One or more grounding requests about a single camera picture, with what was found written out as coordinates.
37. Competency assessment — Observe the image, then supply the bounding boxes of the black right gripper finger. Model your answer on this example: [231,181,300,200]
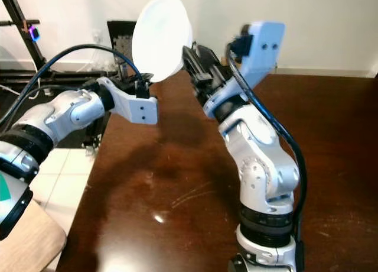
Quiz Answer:
[193,43,220,73]
[182,41,204,77]

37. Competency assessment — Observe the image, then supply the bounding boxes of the white round plate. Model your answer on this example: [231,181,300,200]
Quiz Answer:
[131,0,194,83]

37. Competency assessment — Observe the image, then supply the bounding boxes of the black perforated panel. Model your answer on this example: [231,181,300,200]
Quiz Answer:
[107,20,142,77]

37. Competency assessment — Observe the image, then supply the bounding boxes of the small purple lit device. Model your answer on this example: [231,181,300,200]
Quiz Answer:
[28,25,41,42]

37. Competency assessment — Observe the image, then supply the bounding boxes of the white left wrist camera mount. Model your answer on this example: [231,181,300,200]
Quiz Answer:
[97,76,159,126]

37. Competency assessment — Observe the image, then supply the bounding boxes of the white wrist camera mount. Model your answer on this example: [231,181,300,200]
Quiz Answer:
[204,21,285,120]
[97,76,159,126]

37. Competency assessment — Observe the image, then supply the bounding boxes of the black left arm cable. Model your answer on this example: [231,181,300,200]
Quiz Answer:
[0,43,149,128]

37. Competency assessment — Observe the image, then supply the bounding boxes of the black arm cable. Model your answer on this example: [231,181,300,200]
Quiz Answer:
[0,43,149,128]
[226,44,309,272]

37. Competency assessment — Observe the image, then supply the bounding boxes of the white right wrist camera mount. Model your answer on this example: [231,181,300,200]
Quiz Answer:
[204,21,285,120]

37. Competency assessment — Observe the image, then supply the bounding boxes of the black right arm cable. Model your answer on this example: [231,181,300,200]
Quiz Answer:
[226,44,309,272]

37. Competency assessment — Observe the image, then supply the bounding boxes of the black metal frame stand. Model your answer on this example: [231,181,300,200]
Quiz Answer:
[0,0,166,89]

